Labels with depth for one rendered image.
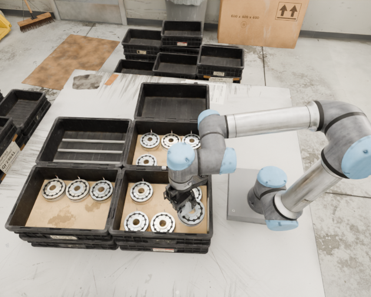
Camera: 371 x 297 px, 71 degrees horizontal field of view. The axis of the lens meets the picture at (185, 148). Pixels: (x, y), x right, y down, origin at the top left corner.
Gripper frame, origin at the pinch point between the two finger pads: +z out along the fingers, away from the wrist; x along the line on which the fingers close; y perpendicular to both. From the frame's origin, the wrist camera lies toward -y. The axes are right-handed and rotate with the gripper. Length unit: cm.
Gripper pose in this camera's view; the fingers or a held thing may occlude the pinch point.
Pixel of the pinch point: (185, 204)
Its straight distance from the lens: 101.0
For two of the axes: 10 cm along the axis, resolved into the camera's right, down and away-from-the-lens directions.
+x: 6.8, 5.8, -4.5
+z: 0.0, 6.1, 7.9
